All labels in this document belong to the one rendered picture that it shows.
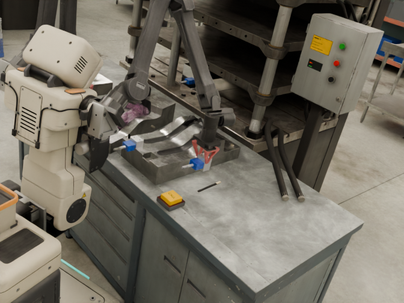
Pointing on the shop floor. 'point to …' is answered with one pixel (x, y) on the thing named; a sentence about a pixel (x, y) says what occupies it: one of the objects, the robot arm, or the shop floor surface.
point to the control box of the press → (330, 74)
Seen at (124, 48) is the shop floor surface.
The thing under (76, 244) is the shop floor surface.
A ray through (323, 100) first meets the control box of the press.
